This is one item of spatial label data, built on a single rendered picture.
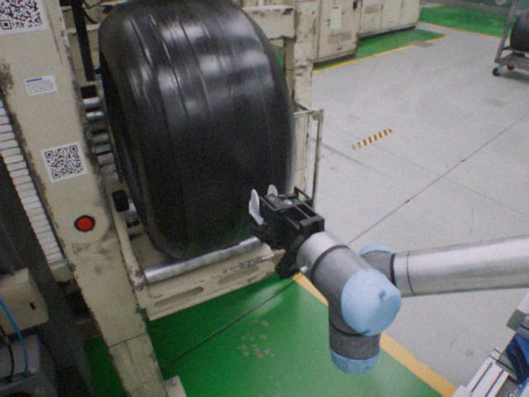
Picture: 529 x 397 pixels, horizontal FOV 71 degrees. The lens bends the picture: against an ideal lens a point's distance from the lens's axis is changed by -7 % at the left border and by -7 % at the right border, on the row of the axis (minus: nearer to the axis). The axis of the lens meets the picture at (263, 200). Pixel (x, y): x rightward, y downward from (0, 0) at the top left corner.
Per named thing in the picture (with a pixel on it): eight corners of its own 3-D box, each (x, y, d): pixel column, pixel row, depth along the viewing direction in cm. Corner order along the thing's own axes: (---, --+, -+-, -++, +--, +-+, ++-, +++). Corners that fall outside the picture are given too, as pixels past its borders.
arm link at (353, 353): (387, 327, 64) (391, 280, 58) (373, 385, 56) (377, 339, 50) (341, 318, 67) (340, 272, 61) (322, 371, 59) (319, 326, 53)
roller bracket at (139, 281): (140, 311, 92) (132, 283, 86) (111, 219, 120) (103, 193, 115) (154, 306, 93) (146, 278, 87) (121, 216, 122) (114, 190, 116)
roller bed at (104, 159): (63, 198, 121) (33, 112, 103) (59, 177, 131) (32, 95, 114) (123, 183, 128) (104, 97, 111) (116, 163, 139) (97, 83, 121)
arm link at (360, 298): (357, 352, 49) (359, 308, 44) (310, 301, 57) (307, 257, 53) (403, 324, 51) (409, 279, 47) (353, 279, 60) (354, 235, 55)
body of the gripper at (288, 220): (294, 184, 68) (336, 215, 58) (295, 226, 72) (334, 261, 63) (254, 195, 65) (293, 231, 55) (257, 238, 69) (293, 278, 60)
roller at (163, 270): (143, 287, 96) (144, 285, 92) (138, 270, 97) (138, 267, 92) (268, 244, 109) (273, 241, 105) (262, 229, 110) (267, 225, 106)
